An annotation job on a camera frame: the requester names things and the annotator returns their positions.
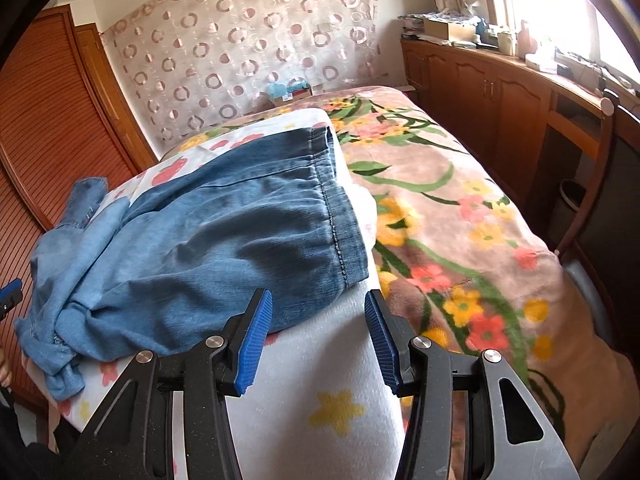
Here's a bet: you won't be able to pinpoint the wooden chair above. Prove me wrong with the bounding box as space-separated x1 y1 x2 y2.
555 87 640 361

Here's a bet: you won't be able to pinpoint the open cardboard box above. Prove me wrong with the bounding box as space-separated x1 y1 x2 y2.
424 16 479 44

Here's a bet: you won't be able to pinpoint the stack of papers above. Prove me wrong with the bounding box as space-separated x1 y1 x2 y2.
400 12 431 41

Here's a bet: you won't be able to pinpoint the small cardboard box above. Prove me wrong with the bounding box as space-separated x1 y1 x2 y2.
270 86 314 109

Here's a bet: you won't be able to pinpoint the blue plastic bag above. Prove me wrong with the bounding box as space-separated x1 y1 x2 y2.
265 80 308 100

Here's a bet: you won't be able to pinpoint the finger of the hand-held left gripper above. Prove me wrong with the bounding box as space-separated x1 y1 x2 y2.
0 279 24 319

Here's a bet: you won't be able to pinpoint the pink floral blanket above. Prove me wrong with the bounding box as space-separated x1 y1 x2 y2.
160 85 636 471

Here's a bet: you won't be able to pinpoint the wooden framed window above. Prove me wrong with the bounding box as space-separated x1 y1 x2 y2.
477 0 640 81

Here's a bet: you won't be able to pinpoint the black device with cables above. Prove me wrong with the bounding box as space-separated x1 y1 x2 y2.
555 49 622 94

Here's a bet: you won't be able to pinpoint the white tissue box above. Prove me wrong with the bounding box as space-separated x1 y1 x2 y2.
525 52 559 74

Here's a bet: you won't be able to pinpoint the circle patterned wall curtain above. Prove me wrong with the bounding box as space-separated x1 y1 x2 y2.
102 0 391 146

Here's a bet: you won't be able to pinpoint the blue denim pants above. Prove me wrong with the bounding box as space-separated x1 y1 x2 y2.
15 125 371 402

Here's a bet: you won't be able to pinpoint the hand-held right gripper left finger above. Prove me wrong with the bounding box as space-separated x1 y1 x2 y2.
65 287 274 480

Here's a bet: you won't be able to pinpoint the long wooden cabinet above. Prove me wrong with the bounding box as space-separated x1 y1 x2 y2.
400 37 640 281

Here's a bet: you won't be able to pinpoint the white flowered folded quilt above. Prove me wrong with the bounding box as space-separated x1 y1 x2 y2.
22 108 416 480

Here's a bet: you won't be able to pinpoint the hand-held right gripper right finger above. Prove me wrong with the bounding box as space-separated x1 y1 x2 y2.
364 289 583 480

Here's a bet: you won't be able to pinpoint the brown wooden wardrobe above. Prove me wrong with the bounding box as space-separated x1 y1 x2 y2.
0 4 161 411

